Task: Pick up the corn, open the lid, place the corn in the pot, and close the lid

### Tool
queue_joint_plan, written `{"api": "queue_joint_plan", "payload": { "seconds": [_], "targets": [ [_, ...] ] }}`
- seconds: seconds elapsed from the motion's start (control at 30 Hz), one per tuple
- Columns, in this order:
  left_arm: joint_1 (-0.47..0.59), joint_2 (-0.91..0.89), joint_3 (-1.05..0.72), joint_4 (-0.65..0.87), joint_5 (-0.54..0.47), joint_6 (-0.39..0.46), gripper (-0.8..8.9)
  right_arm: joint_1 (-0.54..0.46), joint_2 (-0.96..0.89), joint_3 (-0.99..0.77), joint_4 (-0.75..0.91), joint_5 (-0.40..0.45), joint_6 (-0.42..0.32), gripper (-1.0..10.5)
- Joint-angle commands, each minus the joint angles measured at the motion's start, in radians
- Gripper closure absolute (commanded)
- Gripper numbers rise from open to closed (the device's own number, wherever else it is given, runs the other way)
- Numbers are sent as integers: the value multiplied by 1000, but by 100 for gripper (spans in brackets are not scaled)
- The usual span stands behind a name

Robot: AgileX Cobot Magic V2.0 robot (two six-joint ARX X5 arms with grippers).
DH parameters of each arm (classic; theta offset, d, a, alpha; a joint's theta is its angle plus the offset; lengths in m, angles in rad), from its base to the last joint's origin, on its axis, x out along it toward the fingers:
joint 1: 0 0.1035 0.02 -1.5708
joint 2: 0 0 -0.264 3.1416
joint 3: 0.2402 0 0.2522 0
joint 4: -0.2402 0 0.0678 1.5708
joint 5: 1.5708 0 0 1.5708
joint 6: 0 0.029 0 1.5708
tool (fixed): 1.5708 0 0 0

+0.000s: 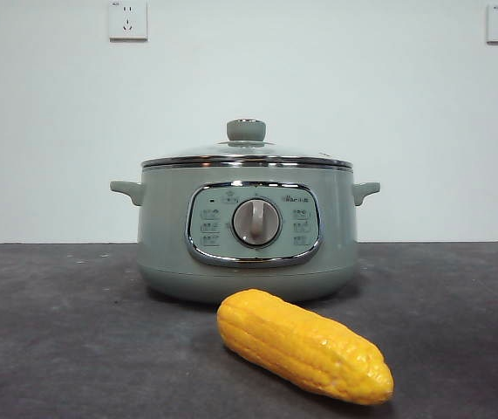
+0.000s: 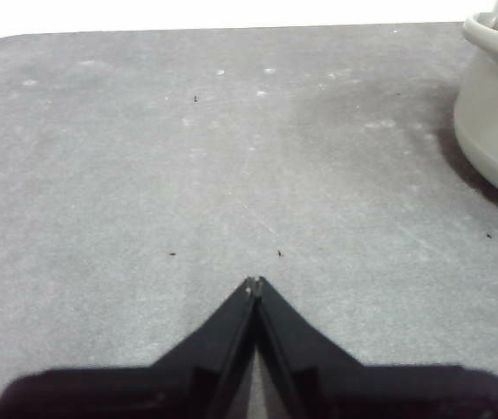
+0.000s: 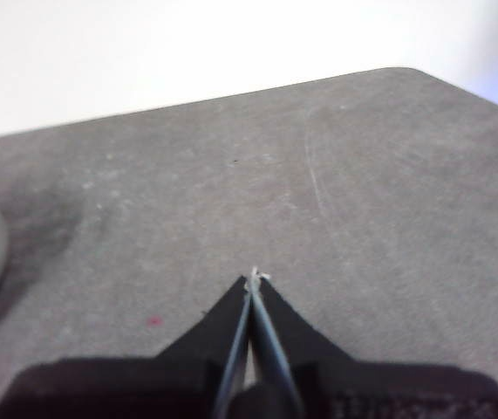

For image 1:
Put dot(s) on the sage green electric cooking pot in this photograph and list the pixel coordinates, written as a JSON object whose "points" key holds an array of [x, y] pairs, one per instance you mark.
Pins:
{"points": [[165, 244]]}

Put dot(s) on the glass lid with green knob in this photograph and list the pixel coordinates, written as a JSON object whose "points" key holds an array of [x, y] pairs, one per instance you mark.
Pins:
{"points": [[246, 130]]}

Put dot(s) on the yellow corn cob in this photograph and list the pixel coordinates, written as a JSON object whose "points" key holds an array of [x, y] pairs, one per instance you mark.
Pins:
{"points": [[301, 345]]}

